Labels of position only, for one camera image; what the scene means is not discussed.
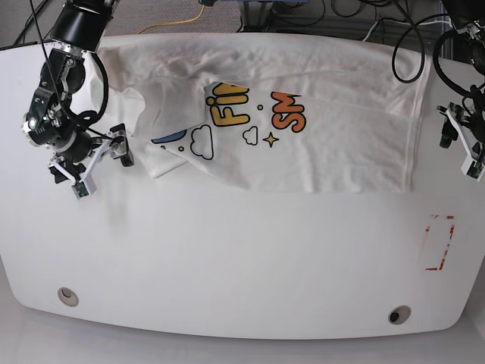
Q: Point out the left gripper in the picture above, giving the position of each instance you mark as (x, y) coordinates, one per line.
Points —
(460, 126)

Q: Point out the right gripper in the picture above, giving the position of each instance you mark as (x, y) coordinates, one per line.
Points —
(76, 155)

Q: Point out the white printed t-shirt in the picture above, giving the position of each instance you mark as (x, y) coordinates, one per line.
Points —
(272, 113)

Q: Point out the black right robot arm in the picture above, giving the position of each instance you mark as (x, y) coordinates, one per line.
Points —
(50, 122)

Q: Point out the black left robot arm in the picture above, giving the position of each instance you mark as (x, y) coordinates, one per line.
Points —
(462, 40)

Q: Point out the red tape rectangle marking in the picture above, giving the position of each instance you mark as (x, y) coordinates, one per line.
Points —
(437, 241)

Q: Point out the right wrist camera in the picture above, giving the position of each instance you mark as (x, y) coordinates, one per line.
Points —
(83, 189)

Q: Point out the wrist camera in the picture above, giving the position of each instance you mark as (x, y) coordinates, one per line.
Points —
(83, 189)
(473, 168)

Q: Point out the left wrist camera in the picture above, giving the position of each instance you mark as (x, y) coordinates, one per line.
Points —
(473, 168)

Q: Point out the left table cable grommet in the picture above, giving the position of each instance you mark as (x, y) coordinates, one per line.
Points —
(68, 297)

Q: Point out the table cable grommet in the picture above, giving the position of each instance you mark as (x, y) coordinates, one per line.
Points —
(399, 315)
(68, 297)

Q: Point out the right table cable grommet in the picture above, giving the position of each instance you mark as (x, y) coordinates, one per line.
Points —
(399, 315)

